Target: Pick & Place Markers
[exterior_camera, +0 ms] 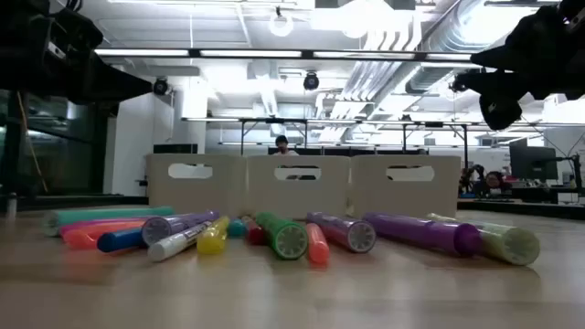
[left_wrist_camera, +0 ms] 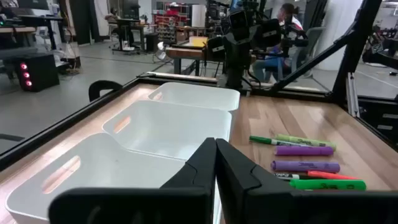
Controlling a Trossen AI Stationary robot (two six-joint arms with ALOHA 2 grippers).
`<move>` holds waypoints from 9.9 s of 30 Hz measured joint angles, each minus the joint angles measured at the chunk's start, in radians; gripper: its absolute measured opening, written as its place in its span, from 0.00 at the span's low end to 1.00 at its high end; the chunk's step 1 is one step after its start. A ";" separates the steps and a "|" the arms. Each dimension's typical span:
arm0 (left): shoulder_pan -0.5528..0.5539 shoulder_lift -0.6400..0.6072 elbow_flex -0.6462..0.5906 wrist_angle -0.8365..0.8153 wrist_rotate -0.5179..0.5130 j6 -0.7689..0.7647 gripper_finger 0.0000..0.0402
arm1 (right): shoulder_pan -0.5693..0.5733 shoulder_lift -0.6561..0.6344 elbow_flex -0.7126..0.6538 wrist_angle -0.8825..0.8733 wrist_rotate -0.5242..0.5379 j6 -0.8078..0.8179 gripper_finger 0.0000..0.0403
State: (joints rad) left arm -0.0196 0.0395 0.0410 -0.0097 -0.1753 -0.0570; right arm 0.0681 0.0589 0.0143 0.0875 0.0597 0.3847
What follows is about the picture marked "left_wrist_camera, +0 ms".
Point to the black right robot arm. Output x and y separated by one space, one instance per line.
236 62

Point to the red-orange thin marker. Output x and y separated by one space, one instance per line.
329 175

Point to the white plastic bin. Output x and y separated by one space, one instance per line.
199 93
109 168
174 124

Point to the black standing desk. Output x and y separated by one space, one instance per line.
126 31
40 19

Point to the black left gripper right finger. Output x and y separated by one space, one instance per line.
236 180

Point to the lavender Sharpie highlighter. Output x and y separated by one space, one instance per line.
304 166

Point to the black computer red lights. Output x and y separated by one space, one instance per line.
43 71

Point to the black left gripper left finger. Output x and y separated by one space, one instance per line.
196 177

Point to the grey chair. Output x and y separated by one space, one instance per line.
314 37

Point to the silver aluminium bar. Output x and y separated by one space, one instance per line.
353 96

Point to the black machine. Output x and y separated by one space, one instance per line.
382 53

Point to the red storage shelf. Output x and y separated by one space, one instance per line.
171 18

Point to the black Sharpie marker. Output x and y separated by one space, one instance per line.
284 176

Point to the green Expo marker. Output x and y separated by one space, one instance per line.
259 140

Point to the wooden workbench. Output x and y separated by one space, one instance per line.
183 53

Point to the black metal table frame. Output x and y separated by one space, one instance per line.
357 46

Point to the white cabinet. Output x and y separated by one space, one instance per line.
198 15

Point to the purple Sharpie highlighter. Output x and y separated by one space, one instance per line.
303 151

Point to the green Sharpie highlighter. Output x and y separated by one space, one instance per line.
326 184

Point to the light green highlighter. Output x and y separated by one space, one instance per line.
320 144

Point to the person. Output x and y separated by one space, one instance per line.
270 62
112 14

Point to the black cabinet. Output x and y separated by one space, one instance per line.
84 21

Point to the black monitor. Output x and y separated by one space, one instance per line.
130 11

